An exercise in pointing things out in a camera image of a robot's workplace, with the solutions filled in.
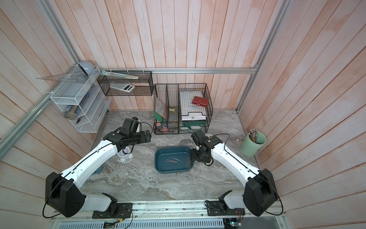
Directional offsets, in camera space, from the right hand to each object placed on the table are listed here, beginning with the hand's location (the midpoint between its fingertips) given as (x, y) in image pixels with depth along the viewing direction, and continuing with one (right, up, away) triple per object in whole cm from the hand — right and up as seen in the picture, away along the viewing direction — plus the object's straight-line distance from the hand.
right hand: (195, 157), depth 83 cm
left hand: (-31, +11, +1) cm, 33 cm away
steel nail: (-16, -4, +8) cm, 18 cm away
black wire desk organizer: (-20, +27, +32) cm, 46 cm away
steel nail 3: (-4, -5, +8) cm, 10 cm away
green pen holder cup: (+34, +8, +1) cm, 35 cm away
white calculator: (-47, +45, +15) cm, 67 cm away
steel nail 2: (-12, -4, +10) cm, 16 cm away
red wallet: (+4, +35, +13) cm, 38 cm away
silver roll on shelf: (-69, +25, -6) cm, 74 cm away
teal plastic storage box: (-14, -4, +10) cm, 17 cm away
